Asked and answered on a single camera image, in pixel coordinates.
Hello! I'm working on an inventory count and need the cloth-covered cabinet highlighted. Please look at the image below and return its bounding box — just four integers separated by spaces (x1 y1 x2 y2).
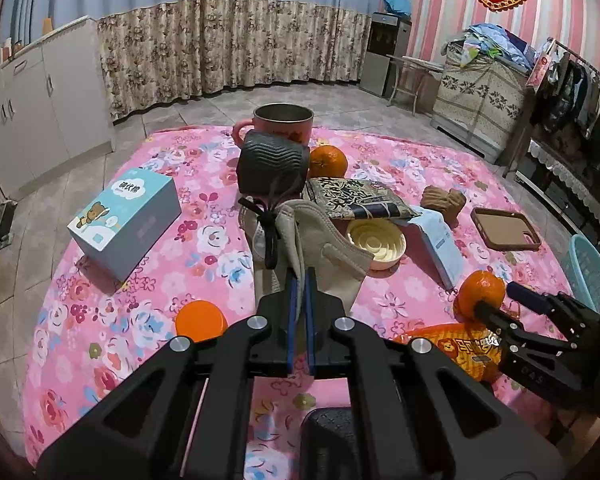
431 42 531 163

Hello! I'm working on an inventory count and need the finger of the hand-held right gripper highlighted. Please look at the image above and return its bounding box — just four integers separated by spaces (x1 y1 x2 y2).
506 281 588 319
472 300 531 356

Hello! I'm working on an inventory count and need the orange snack packet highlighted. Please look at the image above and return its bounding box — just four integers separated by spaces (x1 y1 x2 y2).
392 321 503 383

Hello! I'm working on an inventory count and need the black ribbed speaker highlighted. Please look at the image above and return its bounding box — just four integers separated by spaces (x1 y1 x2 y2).
236 130 311 198

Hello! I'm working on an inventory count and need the grey water dispenser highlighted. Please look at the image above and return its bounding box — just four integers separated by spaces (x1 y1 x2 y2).
360 11 412 98

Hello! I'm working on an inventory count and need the blue box with bear print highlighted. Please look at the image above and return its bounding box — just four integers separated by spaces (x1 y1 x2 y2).
67 167 183 283

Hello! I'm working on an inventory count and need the pile of folded clothes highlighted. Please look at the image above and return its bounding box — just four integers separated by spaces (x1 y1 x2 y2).
447 23 548 73

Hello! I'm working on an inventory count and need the floral beige curtain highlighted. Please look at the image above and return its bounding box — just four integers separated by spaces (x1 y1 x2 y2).
96 0 372 121

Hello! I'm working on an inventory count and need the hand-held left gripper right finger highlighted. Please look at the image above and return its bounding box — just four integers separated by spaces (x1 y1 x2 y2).
305 266 566 480

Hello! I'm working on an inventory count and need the small wooden stool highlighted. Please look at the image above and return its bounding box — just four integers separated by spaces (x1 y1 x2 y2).
387 55 443 113

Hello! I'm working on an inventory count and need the white cabinet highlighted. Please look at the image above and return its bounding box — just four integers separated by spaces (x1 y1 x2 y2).
0 15 116 201

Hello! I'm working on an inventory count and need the white blue paper packet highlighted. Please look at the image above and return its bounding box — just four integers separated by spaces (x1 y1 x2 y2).
409 208 465 292

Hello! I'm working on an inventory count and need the black gold patterned box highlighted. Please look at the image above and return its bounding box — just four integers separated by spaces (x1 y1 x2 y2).
304 176 423 221

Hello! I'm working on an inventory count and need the pink floral blanket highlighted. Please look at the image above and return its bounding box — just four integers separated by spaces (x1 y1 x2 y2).
22 125 576 468

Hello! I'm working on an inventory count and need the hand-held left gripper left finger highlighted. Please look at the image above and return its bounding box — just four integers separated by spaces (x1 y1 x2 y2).
37 266 301 480

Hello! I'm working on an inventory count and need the orange plastic ball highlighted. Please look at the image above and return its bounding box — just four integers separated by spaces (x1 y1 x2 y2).
175 300 229 344

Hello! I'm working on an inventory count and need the pink metal mug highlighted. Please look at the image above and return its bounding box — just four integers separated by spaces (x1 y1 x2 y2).
231 103 315 147

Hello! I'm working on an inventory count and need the tangerine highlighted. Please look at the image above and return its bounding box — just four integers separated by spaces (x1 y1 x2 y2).
453 269 507 322
308 144 349 179

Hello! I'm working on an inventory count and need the cream plastic lid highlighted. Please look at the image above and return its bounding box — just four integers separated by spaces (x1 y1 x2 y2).
346 217 407 272

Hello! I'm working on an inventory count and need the brown tray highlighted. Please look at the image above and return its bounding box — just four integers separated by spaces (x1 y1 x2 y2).
470 207 542 252

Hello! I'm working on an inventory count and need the blue plastic basket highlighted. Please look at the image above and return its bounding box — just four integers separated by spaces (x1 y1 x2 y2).
569 234 600 311

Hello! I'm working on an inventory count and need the beige face mask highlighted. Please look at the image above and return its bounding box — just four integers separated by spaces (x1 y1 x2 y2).
237 196 371 326

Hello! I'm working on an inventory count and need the clothes rack with dark clothes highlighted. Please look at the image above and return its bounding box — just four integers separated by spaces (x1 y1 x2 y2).
527 37 600 186

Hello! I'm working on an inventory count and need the low bench with lace cover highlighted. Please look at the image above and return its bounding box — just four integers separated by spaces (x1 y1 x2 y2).
514 139 600 233

